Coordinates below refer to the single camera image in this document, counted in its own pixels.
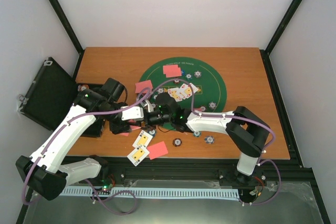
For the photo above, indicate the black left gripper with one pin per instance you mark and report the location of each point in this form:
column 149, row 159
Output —
column 119, row 128

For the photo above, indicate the light blue cable duct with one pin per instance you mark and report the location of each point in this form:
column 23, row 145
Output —
column 172, row 193

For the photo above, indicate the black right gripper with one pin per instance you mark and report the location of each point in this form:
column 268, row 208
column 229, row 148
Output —
column 148, row 120

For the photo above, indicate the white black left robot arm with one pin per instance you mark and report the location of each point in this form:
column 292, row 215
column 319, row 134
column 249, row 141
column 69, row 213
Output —
column 44, row 172

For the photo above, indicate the black right frame post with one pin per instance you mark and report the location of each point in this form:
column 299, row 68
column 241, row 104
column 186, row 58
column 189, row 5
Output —
column 291, row 10

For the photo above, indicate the two of spades card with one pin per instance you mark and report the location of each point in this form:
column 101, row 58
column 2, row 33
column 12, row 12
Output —
column 138, row 155

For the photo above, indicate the two of clubs card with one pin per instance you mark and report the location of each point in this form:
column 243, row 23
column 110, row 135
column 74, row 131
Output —
column 144, row 138

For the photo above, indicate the black frame post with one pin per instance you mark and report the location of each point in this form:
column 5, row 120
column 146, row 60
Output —
column 66, row 25
column 291, row 10

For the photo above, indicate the round green poker mat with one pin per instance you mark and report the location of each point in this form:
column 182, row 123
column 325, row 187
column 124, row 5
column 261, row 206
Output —
column 211, row 85

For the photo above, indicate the brown 100 chip stack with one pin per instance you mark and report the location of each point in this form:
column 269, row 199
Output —
column 177, row 142

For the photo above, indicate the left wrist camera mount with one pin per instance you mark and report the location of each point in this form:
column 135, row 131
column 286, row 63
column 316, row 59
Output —
column 134, row 113

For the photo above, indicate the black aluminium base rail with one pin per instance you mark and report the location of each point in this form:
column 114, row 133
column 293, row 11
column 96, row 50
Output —
column 221, row 170

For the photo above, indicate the black left frame post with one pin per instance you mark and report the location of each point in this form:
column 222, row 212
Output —
column 66, row 25

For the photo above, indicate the brown chip in case corner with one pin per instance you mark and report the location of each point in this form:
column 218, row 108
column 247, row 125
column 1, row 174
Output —
column 82, row 87

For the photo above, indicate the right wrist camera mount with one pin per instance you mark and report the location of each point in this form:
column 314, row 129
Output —
column 148, row 106

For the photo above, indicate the red playing card deck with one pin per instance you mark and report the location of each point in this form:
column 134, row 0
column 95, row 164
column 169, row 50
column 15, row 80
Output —
column 135, row 125

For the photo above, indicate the blue 10 chip stack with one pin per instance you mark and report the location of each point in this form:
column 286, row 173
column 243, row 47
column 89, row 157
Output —
column 209, row 139

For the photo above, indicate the black poker chip case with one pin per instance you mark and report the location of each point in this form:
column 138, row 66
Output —
column 53, row 92

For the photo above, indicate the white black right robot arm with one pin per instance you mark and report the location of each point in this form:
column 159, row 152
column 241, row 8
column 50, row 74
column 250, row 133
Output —
column 248, row 132

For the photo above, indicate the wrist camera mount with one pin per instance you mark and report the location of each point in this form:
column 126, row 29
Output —
column 148, row 106
column 134, row 113

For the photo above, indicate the face-up heart card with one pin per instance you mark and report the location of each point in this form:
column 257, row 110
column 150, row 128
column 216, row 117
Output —
column 185, row 91

